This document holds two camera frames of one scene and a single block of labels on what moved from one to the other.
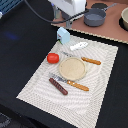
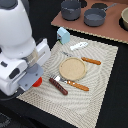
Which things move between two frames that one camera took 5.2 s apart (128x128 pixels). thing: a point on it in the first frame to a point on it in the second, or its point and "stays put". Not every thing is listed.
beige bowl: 124,16 stays put
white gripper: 71,7 to 17,75
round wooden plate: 72,68 stays put
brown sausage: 58,86 stays put
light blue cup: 63,36 stays put
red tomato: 53,58 to 38,82
